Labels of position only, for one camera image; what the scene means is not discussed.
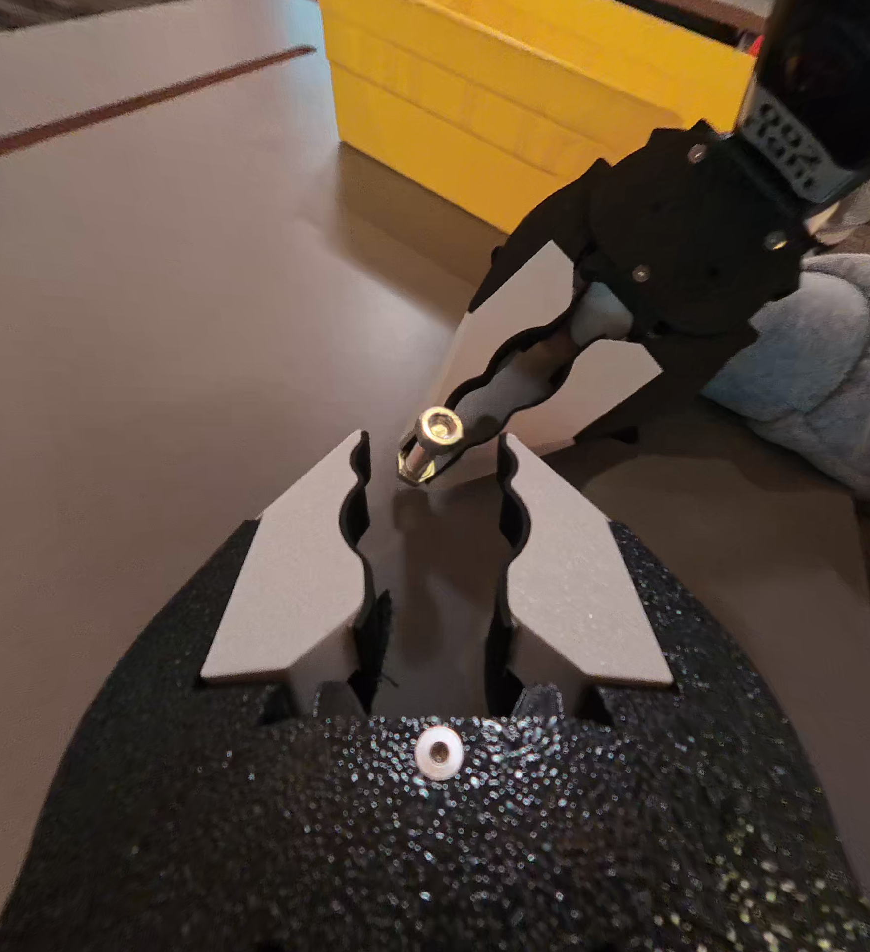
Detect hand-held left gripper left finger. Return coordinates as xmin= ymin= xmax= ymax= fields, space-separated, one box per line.
xmin=200 ymin=429 xmax=395 ymax=716

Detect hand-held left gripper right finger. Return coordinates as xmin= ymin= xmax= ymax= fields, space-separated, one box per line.
xmin=485 ymin=433 xmax=675 ymax=718

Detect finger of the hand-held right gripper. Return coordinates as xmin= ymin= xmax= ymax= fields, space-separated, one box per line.
xmin=400 ymin=238 xmax=579 ymax=456
xmin=416 ymin=338 xmax=664 ymax=489

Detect silver hex nut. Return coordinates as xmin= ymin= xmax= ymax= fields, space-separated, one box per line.
xmin=417 ymin=405 xmax=465 ymax=453

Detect silver hex bolt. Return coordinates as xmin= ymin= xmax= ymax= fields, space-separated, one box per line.
xmin=396 ymin=439 xmax=439 ymax=488

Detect yellow plastic bin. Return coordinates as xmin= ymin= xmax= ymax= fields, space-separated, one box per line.
xmin=318 ymin=0 xmax=761 ymax=235

